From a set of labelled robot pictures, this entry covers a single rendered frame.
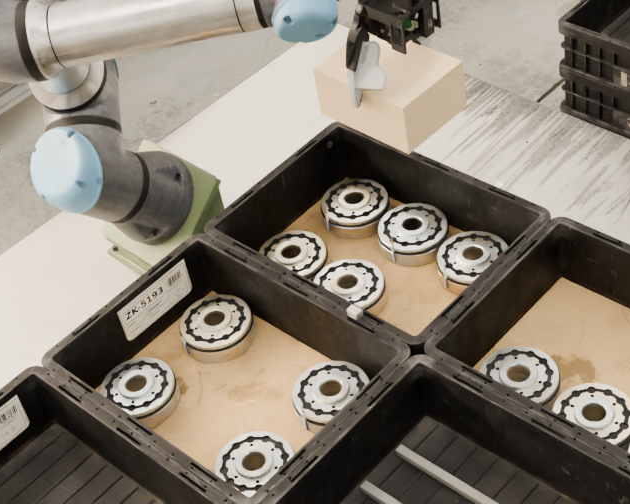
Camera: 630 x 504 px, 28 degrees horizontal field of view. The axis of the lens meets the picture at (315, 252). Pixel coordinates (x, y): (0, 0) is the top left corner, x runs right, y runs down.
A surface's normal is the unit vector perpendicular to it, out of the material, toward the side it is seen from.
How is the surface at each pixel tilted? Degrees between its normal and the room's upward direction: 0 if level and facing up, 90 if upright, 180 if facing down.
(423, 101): 90
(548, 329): 0
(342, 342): 90
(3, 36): 49
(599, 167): 0
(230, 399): 0
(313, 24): 121
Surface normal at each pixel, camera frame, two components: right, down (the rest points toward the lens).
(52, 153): -0.54, -0.05
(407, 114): 0.71, 0.40
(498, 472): -0.15, -0.72
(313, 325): -0.67, 0.58
